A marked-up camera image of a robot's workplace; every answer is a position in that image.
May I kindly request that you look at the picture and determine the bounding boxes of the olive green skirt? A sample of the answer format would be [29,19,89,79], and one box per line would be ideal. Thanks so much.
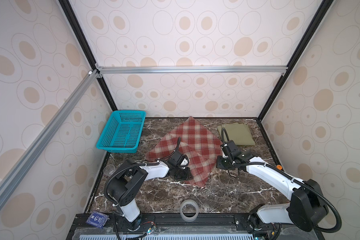
[217,123,255,146]

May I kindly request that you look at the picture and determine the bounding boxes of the red plaid skirt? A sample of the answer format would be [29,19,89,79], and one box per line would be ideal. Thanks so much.
[145,117,223,188]

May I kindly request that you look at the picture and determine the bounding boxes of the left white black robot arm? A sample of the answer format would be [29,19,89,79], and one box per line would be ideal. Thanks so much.
[104,160,193,224]

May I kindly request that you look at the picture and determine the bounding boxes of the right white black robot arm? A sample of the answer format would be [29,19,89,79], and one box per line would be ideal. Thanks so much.
[217,153,342,233]

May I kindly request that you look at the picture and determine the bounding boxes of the clear tape roll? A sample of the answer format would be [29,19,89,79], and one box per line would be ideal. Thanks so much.
[179,199,200,223]

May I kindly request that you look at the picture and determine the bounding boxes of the teal plastic basket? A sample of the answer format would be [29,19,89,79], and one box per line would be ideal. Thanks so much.
[96,110,146,154]

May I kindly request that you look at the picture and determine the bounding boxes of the clear plastic cup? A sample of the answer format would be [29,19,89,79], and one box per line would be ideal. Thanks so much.
[103,165,116,177]

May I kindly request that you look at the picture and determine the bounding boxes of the blue card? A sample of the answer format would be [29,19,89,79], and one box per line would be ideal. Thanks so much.
[86,211,109,229]

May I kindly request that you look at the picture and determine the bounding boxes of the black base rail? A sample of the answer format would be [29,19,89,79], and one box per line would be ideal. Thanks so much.
[67,214,324,240]

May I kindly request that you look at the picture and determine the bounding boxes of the horizontal aluminium rail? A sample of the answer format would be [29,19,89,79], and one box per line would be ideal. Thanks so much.
[98,66,288,75]

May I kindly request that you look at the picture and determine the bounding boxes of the left slanted aluminium rail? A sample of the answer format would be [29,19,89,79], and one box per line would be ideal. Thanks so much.
[0,69,100,211]

